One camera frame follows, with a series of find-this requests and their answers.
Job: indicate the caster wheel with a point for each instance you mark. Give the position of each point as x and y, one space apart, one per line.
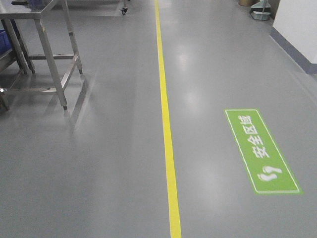
124 10

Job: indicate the green dustpan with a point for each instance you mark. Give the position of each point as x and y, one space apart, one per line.
260 10

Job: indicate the green safety zone sticker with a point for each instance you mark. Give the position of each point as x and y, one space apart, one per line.
267 169

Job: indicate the blue bin under table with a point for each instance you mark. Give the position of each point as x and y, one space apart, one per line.
5 44

